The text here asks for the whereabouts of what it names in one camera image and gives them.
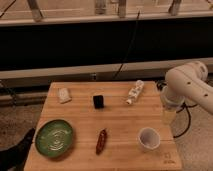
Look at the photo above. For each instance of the brown sausage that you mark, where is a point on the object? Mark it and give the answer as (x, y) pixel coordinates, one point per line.
(101, 141)

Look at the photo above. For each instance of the wooden cutting board table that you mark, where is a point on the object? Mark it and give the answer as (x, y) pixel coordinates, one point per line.
(110, 135)

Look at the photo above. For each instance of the green ceramic plate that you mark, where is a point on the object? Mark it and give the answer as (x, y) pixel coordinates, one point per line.
(54, 138)

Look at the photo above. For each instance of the black eraser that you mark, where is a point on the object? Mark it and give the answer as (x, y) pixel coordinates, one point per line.
(98, 101)

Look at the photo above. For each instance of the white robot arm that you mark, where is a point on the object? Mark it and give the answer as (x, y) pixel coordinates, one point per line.
(186, 81)

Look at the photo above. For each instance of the white wrapped packet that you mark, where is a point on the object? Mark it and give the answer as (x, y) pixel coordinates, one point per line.
(63, 95)

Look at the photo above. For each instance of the white paper cup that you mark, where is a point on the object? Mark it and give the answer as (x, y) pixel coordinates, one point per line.
(148, 139)

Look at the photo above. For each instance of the translucent yellowish end effector tip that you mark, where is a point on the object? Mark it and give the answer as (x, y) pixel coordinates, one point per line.
(168, 116)

